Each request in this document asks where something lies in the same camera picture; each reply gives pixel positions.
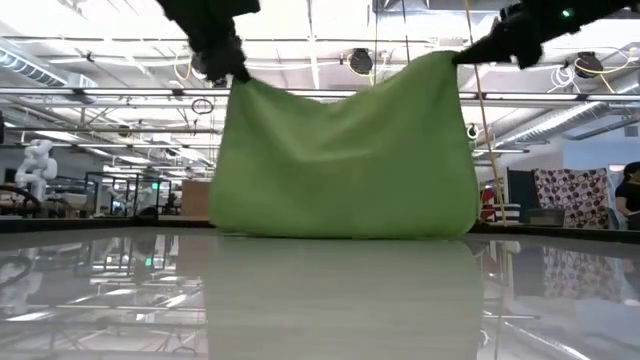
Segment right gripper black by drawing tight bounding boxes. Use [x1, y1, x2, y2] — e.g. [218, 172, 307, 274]
[452, 2, 544, 70]

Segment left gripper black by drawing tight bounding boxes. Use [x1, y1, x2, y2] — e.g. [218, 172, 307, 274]
[157, 0, 261, 84]

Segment green microfibre towel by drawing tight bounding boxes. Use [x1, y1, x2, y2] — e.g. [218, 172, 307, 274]
[208, 49, 480, 240]

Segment cardboard box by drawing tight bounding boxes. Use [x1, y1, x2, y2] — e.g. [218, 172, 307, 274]
[180, 179, 212, 217]

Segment dark navy panel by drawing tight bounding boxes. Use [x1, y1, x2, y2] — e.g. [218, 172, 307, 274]
[506, 167, 542, 224]

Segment red plastic bins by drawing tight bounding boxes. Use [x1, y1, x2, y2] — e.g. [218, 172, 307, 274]
[479, 187, 497, 222]

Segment light wooden workbench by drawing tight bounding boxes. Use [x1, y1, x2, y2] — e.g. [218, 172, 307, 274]
[158, 214, 211, 223]

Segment black white striped box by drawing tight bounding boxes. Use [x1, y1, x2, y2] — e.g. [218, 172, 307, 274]
[492, 202, 522, 225]

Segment circle patterned cloth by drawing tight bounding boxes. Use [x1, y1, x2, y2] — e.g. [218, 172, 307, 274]
[532, 167, 612, 230]

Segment dark grey box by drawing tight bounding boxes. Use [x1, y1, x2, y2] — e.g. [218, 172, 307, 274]
[526, 207, 567, 228]

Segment person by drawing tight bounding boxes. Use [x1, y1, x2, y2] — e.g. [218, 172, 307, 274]
[614, 160, 640, 231]

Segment black curved hoop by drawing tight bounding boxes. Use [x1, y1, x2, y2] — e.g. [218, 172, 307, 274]
[0, 182, 51, 217]

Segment yellow hanging cable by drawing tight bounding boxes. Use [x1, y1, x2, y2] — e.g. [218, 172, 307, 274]
[463, 0, 507, 227]

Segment white coiled cable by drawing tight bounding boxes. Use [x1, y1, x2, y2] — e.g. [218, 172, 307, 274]
[549, 64, 577, 94]

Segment black hanging cable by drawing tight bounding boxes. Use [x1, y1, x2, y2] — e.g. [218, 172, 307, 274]
[400, 0, 410, 52]

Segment silver ventilation duct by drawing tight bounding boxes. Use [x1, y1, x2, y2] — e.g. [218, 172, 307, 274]
[0, 48, 94, 104]
[494, 99, 640, 149]

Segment black metal frame structure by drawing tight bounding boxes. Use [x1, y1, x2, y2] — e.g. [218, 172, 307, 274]
[84, 171, 174, 217]

